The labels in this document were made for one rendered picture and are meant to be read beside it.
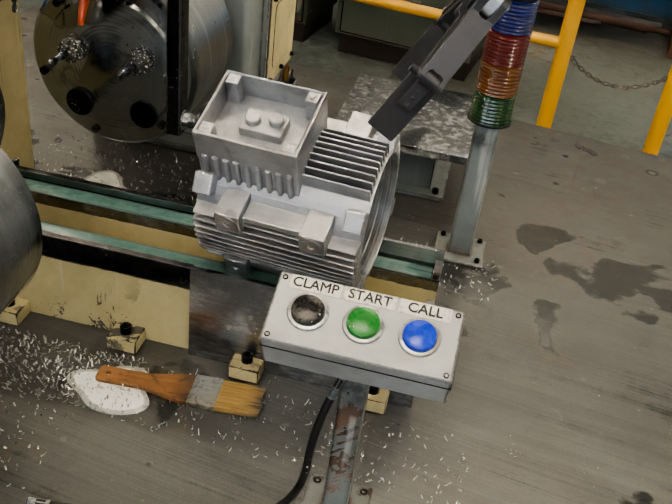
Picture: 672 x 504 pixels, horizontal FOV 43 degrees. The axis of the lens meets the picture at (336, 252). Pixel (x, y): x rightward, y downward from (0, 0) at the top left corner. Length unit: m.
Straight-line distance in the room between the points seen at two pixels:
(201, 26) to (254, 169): 0.39
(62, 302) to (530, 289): 0.68
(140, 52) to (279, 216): 0.39
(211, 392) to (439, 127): 0.67
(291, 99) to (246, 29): 0.47
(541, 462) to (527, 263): 0.43
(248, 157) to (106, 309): 0.31
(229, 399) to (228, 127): 0.32
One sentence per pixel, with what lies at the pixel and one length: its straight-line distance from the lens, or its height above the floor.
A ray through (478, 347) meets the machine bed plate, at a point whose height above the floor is 0.80.
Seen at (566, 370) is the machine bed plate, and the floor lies 0.80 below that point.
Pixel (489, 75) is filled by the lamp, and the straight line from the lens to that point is 1.21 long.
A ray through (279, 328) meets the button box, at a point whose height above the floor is 1.06.
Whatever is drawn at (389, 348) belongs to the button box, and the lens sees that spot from 0.74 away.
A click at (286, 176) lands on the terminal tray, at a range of 0.92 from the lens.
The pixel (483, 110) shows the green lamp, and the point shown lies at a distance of 1.23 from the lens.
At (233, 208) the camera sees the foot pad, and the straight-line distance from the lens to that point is 0.95.
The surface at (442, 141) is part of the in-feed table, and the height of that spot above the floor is 0.92.
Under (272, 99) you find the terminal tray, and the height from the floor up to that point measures 1.12.
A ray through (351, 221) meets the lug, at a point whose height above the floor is 1.05.
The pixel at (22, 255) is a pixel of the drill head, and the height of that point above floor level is 1.04.
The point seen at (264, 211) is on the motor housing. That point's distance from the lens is 0.96.
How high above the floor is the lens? 1.52
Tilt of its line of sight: 33 degrees down
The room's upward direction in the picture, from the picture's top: 8 degrees clockwise
